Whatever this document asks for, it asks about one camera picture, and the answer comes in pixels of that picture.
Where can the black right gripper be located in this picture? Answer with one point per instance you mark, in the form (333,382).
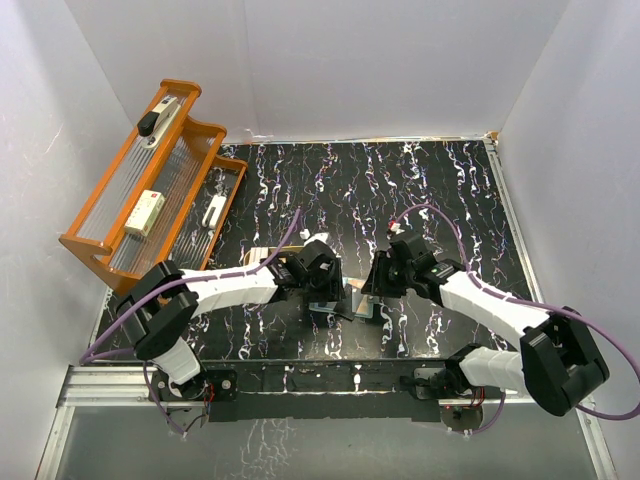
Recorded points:
(377,284)

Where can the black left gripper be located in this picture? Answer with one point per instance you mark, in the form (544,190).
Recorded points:
(331,290)

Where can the mint green card holder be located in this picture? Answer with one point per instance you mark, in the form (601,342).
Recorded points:
(355,305)

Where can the tan oval wooden tray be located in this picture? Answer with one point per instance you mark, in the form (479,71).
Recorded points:
(286,249)

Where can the orange wooden shelf rack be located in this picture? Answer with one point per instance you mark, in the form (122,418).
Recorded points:
(165,196)

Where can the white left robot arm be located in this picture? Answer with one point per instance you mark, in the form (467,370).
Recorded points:
(163,303)

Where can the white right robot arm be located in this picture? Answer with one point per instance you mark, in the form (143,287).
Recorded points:
(552,357)

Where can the white card stack in tray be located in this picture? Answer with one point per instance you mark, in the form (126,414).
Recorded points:
(256,255)

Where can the white small clip object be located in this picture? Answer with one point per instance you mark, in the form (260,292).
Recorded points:
(214,211)

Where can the white small cardboard box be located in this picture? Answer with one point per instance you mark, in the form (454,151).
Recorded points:
(144,213)

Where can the black and white stapler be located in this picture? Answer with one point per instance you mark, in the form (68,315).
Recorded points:
(153,126)

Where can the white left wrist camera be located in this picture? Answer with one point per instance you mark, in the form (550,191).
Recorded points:
(308,237)

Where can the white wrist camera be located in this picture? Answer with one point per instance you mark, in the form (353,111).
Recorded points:
(394,228)
(308,237)

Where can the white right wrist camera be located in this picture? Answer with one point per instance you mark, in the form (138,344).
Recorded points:
(394,228)

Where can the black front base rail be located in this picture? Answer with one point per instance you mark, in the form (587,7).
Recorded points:
(344,389)

